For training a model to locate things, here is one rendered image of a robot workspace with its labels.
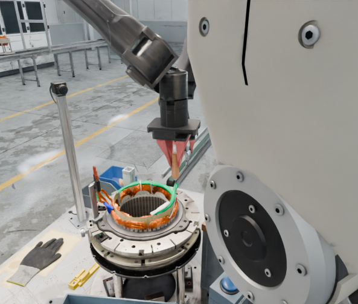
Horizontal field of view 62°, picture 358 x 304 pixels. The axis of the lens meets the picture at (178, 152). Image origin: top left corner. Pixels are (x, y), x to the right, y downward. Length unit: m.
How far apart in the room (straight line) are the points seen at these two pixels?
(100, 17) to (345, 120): 0.45
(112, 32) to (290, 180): 0.41
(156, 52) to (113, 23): 0.08
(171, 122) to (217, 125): 0.33
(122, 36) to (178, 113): 0.17
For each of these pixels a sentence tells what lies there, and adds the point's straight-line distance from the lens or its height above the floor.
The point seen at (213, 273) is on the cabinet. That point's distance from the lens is 1.01.
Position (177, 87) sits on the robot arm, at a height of 1.50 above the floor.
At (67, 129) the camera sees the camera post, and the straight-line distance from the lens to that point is 1.22.
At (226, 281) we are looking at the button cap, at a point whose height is 1.04.
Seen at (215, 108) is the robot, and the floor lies 1.56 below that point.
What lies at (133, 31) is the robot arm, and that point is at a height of 1.60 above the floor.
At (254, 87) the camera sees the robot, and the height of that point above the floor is 1.59.
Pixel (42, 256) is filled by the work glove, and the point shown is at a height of 0.80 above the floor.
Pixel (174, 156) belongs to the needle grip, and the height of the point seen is 1.35.
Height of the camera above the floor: 1.63
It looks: 26 degrees down
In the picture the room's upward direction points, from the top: straight up
